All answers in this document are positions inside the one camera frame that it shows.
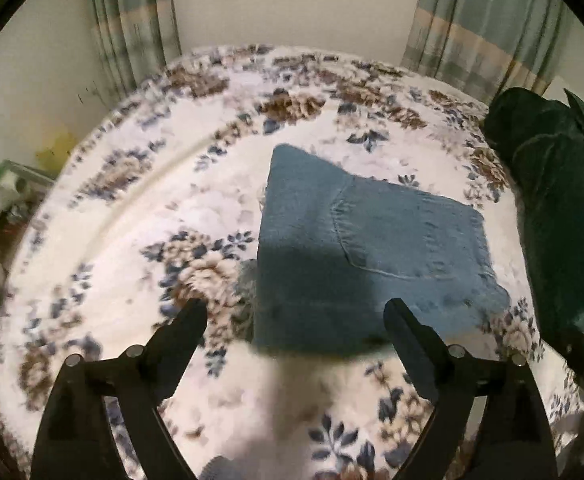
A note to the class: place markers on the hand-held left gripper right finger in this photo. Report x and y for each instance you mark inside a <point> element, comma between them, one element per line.
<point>414,355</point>

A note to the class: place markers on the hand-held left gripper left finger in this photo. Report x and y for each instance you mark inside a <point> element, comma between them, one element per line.
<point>176,355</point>

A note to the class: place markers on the blue denim pants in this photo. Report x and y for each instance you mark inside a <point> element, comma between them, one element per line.
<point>372,240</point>

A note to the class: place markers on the floral bedspread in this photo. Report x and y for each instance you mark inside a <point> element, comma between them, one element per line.
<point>171,200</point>

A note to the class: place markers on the dark green velvet blanket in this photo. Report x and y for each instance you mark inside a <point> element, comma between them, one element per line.
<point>547,200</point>

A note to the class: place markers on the brown bedside cabinet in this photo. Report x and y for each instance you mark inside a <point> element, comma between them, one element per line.
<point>9,235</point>

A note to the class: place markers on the green striped curtain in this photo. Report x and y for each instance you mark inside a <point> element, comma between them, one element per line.
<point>482,25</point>
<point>126,20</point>

